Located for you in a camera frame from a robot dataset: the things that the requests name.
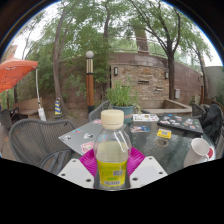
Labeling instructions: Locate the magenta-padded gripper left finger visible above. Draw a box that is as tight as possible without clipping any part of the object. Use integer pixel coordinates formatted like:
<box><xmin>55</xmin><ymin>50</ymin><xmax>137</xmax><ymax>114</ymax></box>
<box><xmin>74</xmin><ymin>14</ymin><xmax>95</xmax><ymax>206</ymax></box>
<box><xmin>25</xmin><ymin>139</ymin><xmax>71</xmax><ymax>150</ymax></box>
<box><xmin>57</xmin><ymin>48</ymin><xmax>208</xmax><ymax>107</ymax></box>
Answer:
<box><xmin>57</xmin><ymin>148</ymin><xmax>100</xmax><ymax>190</ymax></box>

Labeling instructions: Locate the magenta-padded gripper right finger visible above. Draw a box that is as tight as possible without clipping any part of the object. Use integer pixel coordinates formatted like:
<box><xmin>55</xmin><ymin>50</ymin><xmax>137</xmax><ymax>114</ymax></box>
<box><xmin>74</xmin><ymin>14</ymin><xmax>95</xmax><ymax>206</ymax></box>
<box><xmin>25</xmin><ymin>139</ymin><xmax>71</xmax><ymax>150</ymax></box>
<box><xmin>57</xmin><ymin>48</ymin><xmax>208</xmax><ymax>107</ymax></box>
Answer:
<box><xmin>126</xmin><ymin>146</ymin><xmax>169</xmax><ymax>190</ymax></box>

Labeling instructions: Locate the clear yellow-labelled drink bottle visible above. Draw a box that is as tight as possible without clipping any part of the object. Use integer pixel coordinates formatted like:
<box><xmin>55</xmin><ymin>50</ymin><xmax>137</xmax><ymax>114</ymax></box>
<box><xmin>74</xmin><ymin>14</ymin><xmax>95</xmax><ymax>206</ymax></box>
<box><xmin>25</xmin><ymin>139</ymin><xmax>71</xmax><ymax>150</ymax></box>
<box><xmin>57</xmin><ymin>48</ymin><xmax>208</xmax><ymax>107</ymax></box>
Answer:
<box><xmin>93</xmin><ymin>109</ymin><xmax>132</xmax><ymax>190</ymax></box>

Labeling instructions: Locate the grey laptop with stickers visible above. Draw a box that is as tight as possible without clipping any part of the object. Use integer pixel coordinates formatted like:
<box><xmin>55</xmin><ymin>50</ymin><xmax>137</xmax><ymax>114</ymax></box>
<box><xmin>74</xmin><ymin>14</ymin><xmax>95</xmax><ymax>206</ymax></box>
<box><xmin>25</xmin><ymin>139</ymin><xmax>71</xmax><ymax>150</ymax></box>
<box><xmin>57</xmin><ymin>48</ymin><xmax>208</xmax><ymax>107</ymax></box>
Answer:
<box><xmin>58</xmin><ymin>118</ymin><xmax>104</xmax><ymax>156</ymax></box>

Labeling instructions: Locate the yellow card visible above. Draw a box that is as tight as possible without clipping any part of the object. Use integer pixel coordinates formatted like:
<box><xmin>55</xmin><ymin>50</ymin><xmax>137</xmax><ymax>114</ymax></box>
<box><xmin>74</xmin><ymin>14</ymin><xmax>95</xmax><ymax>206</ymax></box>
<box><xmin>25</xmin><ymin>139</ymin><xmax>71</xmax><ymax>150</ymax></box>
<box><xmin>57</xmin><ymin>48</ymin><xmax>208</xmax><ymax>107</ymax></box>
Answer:
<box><xmin>156</xmin><ymin>128</ymin><xmax>173</xmax><ymax>140</ymax></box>

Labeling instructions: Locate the small blue card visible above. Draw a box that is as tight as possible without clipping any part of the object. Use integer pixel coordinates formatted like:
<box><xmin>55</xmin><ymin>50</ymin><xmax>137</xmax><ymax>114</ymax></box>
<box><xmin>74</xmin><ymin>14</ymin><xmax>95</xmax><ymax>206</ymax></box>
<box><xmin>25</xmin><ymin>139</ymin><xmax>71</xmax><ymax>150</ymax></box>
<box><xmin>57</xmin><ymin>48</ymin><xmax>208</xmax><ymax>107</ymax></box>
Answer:
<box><xmin>129</xmin><ymin>125</ymin><xmax>151</xmax><ymax>134</ymax></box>

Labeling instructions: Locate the white mug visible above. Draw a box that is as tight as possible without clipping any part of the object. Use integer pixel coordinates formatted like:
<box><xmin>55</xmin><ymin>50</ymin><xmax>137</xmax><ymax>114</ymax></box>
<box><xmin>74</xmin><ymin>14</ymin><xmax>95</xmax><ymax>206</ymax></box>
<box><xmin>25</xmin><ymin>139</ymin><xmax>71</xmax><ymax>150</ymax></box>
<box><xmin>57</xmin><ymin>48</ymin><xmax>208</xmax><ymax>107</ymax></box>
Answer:
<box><xmin>182</xmin><ymin>137</ymin><xmax>212</xmax><ymax>168</ymax></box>

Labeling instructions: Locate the white sticker sheet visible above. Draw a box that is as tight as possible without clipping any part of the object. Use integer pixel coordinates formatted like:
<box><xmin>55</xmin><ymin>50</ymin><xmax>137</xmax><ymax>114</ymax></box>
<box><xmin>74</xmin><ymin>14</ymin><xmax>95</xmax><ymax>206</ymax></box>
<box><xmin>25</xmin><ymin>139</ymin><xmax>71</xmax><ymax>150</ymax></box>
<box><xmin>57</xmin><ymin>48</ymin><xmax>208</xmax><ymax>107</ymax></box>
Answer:
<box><xmin>132</xmin><ymin>113</ymin><xmax>160</xmax><ymax>123</ymax></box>

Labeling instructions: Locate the black laptop with stickers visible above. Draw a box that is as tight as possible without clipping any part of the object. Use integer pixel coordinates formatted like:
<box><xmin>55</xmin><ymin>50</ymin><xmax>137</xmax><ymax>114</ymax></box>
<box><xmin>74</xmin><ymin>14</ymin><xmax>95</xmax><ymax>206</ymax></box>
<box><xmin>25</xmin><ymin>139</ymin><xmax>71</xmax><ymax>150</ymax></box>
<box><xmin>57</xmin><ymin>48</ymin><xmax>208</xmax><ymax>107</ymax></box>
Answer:
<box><xmin>157</xmin><ymin>113</ymin><xmax>204</xmax><ymax>135</ymax></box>

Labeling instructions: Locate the flat round red coaster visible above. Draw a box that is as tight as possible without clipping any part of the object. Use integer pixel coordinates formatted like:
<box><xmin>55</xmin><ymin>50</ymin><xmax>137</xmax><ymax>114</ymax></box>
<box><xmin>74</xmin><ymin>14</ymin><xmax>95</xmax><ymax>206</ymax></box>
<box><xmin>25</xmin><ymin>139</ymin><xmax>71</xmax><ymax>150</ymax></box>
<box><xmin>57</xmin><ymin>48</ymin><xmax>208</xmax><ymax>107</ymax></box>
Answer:
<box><xmin>206</xmin><ymin>146</ymin><xmax>215</xmax><ymax>160</ymax></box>

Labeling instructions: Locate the blue yellow striped cone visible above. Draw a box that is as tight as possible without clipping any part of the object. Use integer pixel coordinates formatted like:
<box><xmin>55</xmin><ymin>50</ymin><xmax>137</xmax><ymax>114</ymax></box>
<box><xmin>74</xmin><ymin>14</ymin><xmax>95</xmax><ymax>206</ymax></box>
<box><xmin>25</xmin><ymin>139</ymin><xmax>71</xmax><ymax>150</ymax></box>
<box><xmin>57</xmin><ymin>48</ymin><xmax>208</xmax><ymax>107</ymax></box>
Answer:
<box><xmin>54</xmin><ymin>96</ymin><xmax>64</xmax><ymax>117</ymax></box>

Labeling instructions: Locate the white umbrella pole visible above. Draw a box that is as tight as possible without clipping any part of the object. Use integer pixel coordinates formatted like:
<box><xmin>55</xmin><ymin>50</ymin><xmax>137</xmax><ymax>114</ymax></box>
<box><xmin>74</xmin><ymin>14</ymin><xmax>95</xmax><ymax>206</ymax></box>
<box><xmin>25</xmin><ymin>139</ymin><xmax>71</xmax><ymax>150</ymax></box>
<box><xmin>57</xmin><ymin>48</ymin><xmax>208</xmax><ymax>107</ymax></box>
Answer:
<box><xmin>34</xmin><ymin>68</ymin><xmax>47</xmax><ymax>122</ymax></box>

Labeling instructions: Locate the grey chair carrying black bag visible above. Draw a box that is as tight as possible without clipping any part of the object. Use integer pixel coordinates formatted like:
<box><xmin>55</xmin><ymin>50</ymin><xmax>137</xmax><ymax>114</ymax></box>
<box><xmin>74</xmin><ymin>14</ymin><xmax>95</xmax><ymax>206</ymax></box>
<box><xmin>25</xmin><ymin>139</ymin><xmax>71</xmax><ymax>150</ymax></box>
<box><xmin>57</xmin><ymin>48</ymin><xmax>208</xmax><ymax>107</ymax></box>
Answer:
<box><xmin>191</xmin><ymin>102</ymin><xmax>224</xmax><ymax>158</ymax></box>

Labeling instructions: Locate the green plant in teal pot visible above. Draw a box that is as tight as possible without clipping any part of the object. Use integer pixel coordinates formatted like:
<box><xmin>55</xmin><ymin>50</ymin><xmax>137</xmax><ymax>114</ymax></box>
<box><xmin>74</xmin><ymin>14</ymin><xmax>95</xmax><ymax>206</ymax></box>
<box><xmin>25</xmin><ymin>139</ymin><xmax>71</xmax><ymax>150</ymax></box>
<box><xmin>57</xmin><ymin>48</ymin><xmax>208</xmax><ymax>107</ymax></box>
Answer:
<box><xmin>105</xmin><ymin>81</ymin><xmax>138</xmax><ymax>125</ymax></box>

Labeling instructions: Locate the wooden bench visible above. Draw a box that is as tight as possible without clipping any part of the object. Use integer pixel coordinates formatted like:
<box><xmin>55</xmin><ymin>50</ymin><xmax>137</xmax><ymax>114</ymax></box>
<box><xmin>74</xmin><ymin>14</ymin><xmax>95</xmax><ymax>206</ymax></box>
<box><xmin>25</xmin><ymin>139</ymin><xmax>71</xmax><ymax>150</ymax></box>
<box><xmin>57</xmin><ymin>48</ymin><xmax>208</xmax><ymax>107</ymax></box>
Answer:
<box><xmin>13</xmin><ymin>97</ymin><xmax>43</xmax><ymax>118</ymax></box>

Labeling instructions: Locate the dark patio chair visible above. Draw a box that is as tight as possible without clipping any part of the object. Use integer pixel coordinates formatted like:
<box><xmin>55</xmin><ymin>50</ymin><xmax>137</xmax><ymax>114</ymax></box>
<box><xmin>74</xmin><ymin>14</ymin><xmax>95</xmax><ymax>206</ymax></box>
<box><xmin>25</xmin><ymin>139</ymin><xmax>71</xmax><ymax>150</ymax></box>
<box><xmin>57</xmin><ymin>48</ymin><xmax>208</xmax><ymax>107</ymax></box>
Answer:
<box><xmin>0</xmin><ymin>108</ymin><xmax>21</xmax><ymax>134</ymax></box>

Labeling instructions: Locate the orange patio umbrella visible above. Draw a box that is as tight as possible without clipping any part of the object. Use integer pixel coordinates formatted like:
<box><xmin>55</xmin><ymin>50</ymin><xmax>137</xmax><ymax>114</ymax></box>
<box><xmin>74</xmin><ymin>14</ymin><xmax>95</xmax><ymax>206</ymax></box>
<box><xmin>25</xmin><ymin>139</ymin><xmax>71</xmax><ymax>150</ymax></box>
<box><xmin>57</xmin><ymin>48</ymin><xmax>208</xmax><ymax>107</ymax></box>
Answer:
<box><xmin>0</xmin><ymin>54</ymin><xmax>39</xmax><ymax>94</ymax></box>

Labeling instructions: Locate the wooden lamp post, globe light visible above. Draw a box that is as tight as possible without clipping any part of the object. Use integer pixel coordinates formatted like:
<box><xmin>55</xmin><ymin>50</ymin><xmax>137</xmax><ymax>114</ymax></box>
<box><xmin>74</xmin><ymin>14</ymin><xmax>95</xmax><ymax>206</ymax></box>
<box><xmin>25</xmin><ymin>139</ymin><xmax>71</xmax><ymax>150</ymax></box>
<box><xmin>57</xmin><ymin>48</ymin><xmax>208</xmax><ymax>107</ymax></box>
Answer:
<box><xmin>85</xmin><ymin>50</ymin><xmax>96</xmax><ymax>114</ymax></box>

